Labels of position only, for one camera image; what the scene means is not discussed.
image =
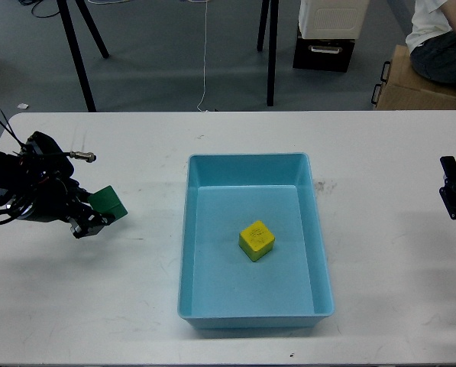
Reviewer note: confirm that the white plastic appliance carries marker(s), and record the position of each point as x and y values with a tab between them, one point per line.
329	20

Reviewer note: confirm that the seated person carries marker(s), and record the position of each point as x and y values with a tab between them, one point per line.
432	41

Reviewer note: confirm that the blue plastic bin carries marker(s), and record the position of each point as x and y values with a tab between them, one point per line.
220	287

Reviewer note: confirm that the cardboard box with handles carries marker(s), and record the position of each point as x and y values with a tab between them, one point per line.
402	88

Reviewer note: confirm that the yellow block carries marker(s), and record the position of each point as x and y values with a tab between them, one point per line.
256	240

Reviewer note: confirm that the dark brown wooden box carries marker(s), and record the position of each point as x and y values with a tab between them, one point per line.
327	49

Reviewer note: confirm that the black tripod right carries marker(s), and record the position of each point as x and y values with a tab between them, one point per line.
268	21

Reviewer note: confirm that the green block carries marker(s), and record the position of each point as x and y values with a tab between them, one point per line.
107	202

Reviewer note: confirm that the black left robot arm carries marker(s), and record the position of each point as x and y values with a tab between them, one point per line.
36	185

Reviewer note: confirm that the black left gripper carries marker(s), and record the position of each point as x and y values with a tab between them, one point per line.
58	197

